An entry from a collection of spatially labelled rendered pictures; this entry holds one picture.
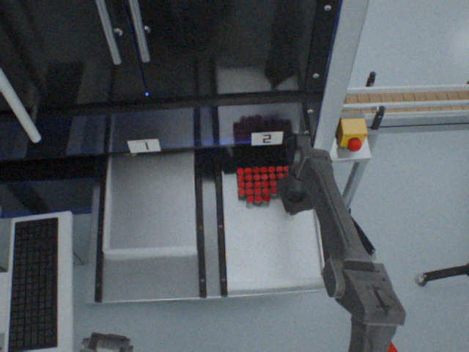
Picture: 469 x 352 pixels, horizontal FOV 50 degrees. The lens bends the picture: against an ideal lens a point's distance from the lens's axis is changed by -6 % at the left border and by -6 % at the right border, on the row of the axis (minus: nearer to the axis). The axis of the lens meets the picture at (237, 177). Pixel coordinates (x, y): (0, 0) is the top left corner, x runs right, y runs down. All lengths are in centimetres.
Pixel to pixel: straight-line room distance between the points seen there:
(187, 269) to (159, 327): 90
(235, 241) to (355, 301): 68
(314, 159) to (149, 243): 57
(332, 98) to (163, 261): 63
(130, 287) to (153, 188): 30
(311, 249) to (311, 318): 89
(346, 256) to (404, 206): 170
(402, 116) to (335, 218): 75
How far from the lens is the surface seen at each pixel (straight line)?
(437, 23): 345
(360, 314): 83
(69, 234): 164
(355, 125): 151
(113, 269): 148
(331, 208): 101
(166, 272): 145
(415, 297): 245
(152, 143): 146
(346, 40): 119
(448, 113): 175
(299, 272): 144
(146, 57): 109
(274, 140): 147
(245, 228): 148
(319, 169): 111
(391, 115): 168
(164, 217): 151
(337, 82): 130
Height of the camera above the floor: 224
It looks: 61 degrees down
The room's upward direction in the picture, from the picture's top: 1 degrees counter-clockwise
